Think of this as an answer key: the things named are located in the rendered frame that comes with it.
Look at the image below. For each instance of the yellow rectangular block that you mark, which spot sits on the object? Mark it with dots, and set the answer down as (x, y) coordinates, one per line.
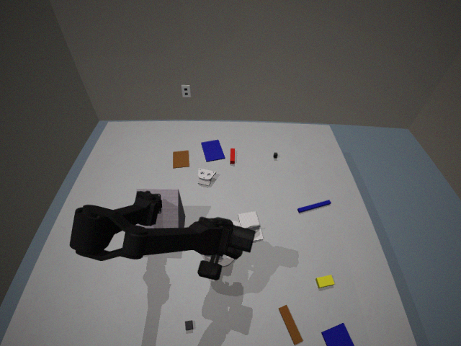
(324, 281)

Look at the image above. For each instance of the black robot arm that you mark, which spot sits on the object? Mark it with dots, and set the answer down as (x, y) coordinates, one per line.
(94, 227)

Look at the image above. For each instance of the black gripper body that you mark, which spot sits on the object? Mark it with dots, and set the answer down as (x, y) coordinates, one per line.
(211, 269)

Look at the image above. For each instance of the red rectangular block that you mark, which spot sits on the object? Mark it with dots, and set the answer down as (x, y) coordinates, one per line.
(232, 156)

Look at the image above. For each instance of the brown flat bar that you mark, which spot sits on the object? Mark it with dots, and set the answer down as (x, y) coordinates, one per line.
(290, 324)

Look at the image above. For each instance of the blue flat bar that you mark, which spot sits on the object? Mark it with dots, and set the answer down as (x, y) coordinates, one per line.
(310, 207)

